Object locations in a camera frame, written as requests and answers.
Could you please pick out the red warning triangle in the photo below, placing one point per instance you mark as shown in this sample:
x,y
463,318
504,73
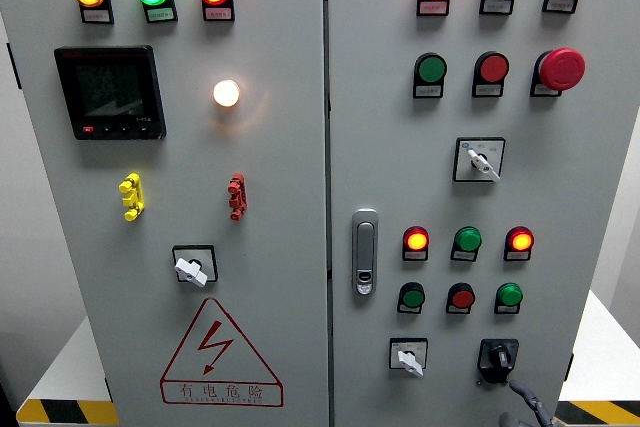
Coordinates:
x,y
216,341

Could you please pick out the black yellow striped tape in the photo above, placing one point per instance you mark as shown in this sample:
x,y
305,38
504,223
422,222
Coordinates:
x,y
600,413
66,413

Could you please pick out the white lamp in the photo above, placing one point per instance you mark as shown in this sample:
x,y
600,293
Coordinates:
x,y
226,93

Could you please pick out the pale grey cabinet door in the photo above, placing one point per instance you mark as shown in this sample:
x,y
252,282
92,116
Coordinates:
x,y
260,172

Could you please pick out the silver door lock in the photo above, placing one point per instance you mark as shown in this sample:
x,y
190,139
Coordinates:
x,y
365,252

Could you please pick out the small green push button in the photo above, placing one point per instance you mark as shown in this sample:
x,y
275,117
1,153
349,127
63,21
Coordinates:
x,y
413,297

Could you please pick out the black knob turn switch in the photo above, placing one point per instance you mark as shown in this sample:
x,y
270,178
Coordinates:
x,y
499,358

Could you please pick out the pale grey door with lock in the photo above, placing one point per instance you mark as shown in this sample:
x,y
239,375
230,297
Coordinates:
x,y
400,172

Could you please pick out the large red stop button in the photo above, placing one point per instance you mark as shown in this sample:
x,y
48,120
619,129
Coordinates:
x,y
562,69

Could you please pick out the black door hinge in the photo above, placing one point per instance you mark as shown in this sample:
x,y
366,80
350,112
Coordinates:
x,y
569,367
109,389
14,66

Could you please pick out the small red lamp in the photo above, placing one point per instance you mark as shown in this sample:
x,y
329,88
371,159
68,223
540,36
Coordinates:
x,y
416,239
521,240

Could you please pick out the small red push button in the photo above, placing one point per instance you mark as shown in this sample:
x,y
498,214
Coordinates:
x,y
462,298

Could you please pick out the small label plate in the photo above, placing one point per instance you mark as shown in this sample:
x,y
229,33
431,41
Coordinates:
x,y
415,256
463,256
457,311
428,91
161,14
559,5
496,6
409,310
517,256
218,13
433,7
506,310
544,90
487,90
97,16

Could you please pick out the black display meter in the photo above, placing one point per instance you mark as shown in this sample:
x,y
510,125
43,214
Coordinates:
x,y
111,91

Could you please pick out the small green lamp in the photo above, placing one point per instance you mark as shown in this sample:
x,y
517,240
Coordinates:
x,y
510,295
469,239

